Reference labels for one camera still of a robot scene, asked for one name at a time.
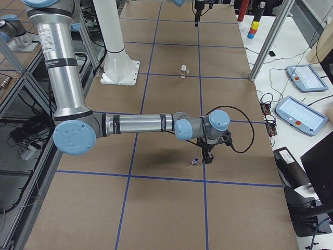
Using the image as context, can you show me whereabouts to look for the near teach pendant tablet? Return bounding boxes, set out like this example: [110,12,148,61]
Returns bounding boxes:
[275,96,328,136]

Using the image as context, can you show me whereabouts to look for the teach pendant tablet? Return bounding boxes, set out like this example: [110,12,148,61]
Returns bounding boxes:
[287,65,328,92]
[275,96,328,136]

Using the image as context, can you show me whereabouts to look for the orange circuit board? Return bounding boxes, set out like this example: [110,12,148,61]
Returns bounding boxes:
[260,103,271,116]

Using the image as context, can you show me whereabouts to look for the chrome angle pipe fitting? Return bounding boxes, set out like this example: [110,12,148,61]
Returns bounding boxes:
[191,157,200,166]

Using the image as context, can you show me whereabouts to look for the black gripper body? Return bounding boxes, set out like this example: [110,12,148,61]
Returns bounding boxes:
[197,137,222,156]
[194,0,206,16]

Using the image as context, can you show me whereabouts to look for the small black box device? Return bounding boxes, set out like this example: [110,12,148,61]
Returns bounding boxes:
[268,51,276,57]

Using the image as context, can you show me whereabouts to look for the white brass PPR valve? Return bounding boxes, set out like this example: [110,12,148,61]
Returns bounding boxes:
[180,65,189,79]

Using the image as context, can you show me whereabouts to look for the black cylinder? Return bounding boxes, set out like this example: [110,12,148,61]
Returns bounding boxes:
[253,1,266,22]

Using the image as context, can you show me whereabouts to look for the red cylinder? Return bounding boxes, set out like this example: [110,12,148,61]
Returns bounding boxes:
[237,0,250,22]

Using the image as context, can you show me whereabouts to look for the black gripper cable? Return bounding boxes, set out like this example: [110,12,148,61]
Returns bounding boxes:
[205,105,255,154]

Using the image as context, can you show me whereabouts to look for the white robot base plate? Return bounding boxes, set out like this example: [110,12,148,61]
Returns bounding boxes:
[100,59,140,86]

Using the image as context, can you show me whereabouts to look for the far teach pendant tablet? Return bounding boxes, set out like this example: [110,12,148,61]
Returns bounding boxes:
[287,65,328,92]

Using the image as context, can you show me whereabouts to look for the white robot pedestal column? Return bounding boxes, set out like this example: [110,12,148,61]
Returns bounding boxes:
[93,0,126,61]

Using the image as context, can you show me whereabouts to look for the black monitor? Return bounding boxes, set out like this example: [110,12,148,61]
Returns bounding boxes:
[301,132,332,204]

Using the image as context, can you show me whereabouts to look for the aluminium frame post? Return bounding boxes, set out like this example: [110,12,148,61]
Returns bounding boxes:
[249,0,295,82]

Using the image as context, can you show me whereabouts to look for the stacked coloured toy blocks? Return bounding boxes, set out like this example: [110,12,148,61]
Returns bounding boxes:
[247,21,260,39]

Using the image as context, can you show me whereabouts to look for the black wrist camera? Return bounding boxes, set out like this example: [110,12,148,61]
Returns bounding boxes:
[222,130,233,147]

